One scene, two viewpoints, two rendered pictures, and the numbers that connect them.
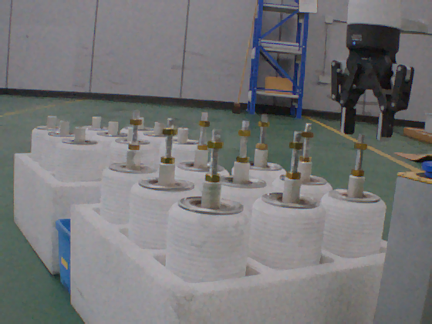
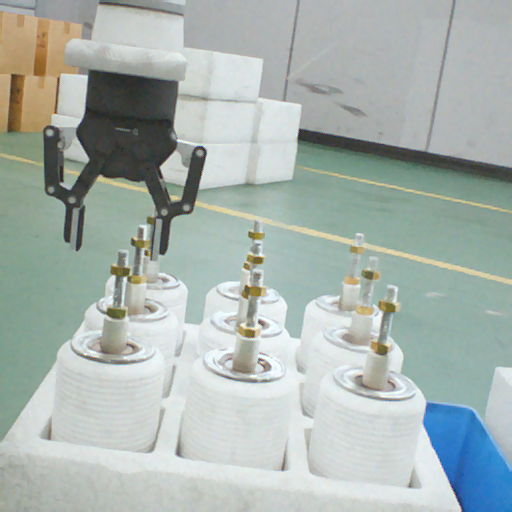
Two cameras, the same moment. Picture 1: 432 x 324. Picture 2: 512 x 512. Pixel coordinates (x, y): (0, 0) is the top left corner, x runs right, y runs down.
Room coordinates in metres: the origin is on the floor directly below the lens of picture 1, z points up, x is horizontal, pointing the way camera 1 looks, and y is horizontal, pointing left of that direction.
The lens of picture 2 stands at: (1.19, -0.74, 0.51)
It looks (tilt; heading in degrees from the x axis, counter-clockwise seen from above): 13 degrees down; 120
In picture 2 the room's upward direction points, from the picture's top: 8 degrees clockwise
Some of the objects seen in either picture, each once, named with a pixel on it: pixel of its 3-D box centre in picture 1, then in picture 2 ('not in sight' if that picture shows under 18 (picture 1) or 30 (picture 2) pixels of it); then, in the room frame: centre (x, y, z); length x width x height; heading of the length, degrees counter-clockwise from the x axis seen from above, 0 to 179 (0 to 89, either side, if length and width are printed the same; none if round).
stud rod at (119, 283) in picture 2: (359, 160); (118, 292); (0.75, -0.20, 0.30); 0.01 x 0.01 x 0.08; 0
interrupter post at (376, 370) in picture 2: (261, 159); (376, 369); (0.95, -0.08, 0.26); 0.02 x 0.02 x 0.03
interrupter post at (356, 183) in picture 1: (356, 187); (114, 334); (0.75, -0.20, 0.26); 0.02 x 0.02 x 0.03
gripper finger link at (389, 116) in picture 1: (393, 119); (63, 211); (0.70, -0.23, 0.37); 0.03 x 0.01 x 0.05; 33
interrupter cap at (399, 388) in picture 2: (260, 167); (374, 383); (0.95, -0.08, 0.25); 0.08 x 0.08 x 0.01
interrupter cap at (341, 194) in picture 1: (354, 196); (113, 347); (0.75, -0.20, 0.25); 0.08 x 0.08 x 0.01
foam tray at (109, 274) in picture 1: (230, 285); (225, 465); (0.79, -0.04, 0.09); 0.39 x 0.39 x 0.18; 31
